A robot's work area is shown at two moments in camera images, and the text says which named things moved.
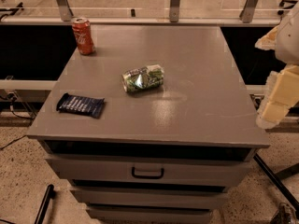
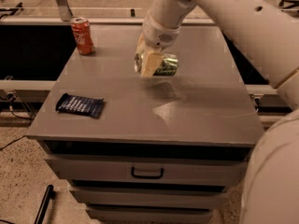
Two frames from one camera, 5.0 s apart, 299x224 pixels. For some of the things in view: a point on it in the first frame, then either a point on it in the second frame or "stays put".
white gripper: x=289 y=41 -> x=156 y=34
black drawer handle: x=133 y=171 stays put
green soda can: x=143 y=78 -> x=167 y=67
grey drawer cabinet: x=167 y=155 stays put
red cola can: x=84 y=39 stays put
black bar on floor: x=50 y=193 stays put
